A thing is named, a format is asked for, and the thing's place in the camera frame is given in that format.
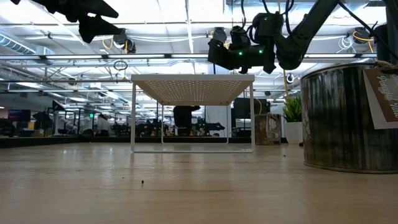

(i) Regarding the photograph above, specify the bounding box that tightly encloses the yellow hanging rope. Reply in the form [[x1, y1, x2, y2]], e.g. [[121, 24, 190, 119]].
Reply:
[[282, 68, 289, 96]]

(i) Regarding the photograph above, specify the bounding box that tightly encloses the background computer monitor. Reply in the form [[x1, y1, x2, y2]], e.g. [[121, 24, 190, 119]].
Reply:
[[8, 109, 32, 123]]

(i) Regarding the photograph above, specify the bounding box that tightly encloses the white perforated metal shelf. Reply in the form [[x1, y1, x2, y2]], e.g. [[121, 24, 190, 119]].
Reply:
[[130, 73, 256, 154]]

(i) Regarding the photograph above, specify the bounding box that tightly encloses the black ceiling cable reel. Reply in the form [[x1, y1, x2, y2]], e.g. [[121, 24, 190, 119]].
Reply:
[[102, 29, 137, 54], [210, 27, 233, 44], [352, 26, 374, 54]]

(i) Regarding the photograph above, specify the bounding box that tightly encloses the silver ceiling air duct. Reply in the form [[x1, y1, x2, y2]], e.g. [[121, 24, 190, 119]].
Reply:
[[0, 32, 55, 56]]

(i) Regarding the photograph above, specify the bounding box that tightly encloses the black coiled cable loop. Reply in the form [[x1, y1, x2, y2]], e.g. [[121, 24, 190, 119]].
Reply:
[[113, 60, 129, 72]]

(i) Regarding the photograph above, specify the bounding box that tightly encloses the black background screen panel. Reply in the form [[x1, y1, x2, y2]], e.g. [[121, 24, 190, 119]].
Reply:
[[233, 98, 271, 119]]

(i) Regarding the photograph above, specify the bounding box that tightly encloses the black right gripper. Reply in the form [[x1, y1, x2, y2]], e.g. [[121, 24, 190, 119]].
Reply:
[[207, 39, 277, 75]]

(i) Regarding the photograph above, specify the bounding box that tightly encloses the white coiled cable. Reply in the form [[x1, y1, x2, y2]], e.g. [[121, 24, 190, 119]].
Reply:
[[337, 35, 355, 54]]

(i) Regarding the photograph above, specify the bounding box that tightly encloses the green plant in white pot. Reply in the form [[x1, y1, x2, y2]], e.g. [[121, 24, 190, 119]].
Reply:
[[282, 95, 304, 146]]

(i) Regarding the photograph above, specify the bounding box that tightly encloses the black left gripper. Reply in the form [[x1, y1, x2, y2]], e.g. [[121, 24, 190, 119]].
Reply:
[[9, 0, 125, 44]]

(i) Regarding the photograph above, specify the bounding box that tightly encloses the person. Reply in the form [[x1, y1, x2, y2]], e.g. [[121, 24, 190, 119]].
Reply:
[[172, 105, 201, 137], [95, 113, 112, 137]]

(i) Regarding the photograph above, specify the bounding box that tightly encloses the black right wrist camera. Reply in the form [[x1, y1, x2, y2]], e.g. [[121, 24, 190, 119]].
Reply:
[[229, 26, 251, 48]]

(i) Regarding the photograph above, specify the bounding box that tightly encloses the black rig support frame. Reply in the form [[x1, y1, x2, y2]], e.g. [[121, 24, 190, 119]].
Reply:
[[374, 24, 389, 62]]

